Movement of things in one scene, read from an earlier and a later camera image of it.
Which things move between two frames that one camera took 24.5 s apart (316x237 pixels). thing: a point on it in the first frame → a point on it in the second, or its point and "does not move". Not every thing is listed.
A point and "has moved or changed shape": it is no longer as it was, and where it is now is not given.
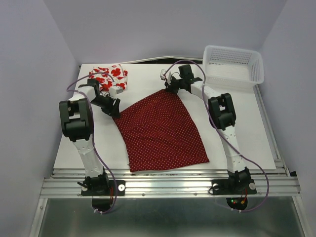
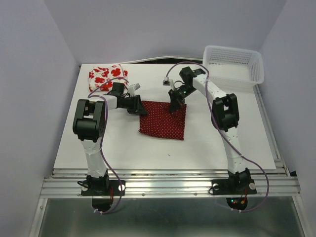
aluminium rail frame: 281,183 does not move
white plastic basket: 232,66 does not move
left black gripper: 114,110 → 136,100
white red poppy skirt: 113,75 does not move
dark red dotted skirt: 159,134 has moved or changed shape
